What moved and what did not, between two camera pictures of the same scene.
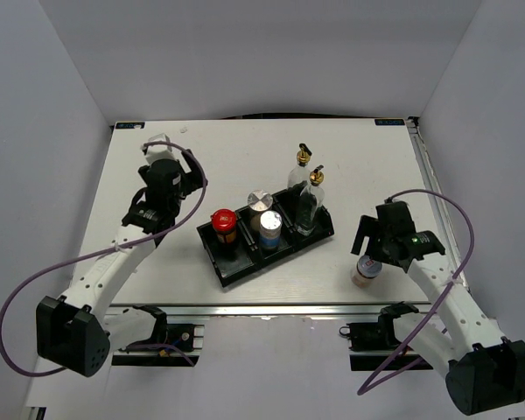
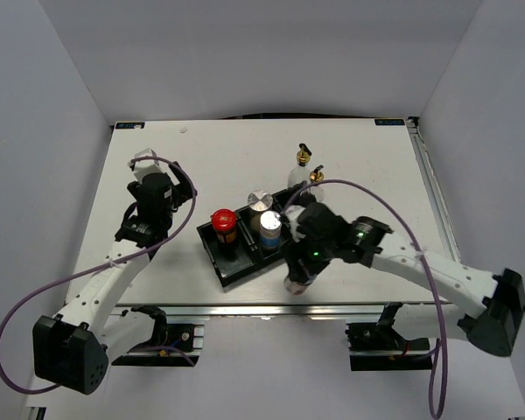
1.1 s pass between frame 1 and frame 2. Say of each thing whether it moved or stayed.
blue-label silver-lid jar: stayed
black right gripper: moved
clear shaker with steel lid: stayed
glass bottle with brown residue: stayed
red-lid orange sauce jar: stayed
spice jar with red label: moved
